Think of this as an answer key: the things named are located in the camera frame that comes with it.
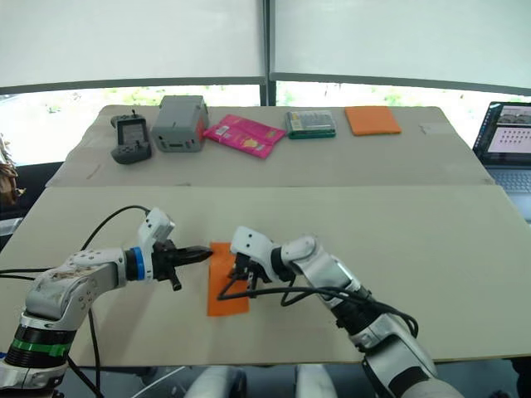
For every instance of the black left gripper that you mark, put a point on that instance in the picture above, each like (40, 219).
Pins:
(164, 261)

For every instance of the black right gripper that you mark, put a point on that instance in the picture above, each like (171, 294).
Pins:
(249, 267)

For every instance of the orange paper sheet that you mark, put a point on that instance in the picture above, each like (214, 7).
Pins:
(222, 298)

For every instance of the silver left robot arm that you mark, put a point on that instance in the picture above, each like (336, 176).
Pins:
(70, 278)

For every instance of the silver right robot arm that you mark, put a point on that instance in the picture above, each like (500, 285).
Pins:
(352, 290)

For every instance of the pink snack packet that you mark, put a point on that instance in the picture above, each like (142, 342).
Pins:
(245, 136)

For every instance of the grey plastic box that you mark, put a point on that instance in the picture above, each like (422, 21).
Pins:
(178, 124)

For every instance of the grey handheld remote controller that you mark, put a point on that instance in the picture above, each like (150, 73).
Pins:
(131, 139)

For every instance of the green screwdriver bit case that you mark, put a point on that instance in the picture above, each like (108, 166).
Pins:
(311, 123)

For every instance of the brown dried plant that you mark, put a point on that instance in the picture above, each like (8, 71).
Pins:
(7, 174)

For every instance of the orange paper stack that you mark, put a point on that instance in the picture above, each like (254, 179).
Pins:
(372, 120)

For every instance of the white roller blind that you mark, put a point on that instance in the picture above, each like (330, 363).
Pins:
(128, 37)
(402, 37)

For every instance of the open laptop computer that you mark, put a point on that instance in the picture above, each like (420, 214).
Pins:
(508, 137)

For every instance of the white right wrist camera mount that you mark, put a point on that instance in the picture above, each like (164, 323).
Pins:
(251, 244)

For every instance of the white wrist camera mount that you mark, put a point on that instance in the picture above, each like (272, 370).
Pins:
(251, 244)
(153, 228)

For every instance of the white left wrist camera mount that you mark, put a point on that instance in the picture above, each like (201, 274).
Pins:
(153, 228)

